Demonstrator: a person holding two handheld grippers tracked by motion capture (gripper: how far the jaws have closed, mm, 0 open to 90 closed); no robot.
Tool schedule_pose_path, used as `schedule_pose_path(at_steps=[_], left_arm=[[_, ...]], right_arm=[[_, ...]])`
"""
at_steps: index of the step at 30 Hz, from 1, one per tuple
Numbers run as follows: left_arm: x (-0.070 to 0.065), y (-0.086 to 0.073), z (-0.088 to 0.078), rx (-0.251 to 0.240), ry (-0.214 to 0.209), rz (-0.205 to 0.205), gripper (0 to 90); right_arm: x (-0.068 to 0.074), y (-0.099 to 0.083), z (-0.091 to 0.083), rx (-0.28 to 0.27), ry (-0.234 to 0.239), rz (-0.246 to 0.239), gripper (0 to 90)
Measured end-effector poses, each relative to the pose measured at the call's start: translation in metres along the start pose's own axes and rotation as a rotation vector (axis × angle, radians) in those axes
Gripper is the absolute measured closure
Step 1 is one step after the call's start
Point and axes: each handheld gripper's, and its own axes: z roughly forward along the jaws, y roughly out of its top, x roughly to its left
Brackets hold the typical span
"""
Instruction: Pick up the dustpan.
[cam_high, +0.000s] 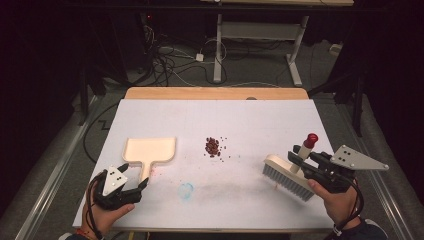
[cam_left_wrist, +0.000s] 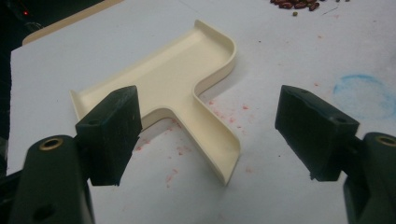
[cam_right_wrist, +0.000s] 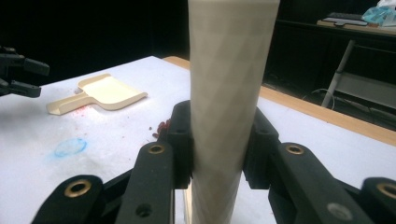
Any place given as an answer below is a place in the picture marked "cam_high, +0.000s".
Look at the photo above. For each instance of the black metal stand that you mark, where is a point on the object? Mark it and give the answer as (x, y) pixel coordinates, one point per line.
(83, 93)
(357, 100)

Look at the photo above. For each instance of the white power strip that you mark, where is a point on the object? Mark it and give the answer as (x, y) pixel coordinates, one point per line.
(335, 49)

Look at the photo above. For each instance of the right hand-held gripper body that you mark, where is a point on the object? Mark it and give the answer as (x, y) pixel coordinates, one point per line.
(333, 178)

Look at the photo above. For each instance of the white table cover board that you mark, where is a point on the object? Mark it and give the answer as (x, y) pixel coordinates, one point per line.
(233, 196)

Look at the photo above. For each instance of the wooden table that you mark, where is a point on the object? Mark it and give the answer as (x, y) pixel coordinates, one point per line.
(213, 93)

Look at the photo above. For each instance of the person's left hand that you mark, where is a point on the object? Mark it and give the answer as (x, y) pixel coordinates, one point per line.
(103, 220)

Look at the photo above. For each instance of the metal floor rail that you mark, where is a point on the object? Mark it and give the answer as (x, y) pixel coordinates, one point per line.
(383, 186)
(56, 170)

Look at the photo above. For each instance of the white power adapter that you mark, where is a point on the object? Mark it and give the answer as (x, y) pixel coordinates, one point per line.
(199, 57)

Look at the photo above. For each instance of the beige dustpan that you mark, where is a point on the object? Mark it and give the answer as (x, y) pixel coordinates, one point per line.
(150, 150)

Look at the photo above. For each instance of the white metal desk frame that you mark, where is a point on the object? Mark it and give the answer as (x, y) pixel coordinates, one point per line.
(218, 50)

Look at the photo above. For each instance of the pile of red beans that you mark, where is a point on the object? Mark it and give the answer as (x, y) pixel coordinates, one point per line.
(212, 146)

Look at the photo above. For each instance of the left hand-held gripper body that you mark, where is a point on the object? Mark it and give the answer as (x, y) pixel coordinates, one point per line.
(112, 182)

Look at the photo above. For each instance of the person's right hand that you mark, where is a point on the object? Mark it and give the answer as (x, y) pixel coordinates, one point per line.
(338, 206)

